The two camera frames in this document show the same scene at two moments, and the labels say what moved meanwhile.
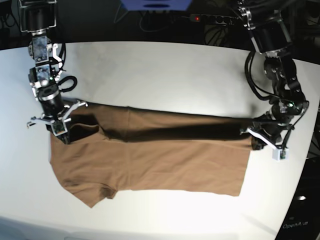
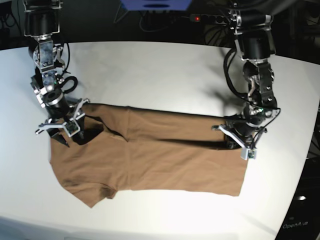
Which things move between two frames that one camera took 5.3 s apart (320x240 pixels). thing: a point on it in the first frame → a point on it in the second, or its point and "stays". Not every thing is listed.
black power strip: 223,20 stays
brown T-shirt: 112,148 stays
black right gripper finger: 257,144 → 231,144
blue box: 157,5 stays
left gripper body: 53,105 stays
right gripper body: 273,125 → 248,126
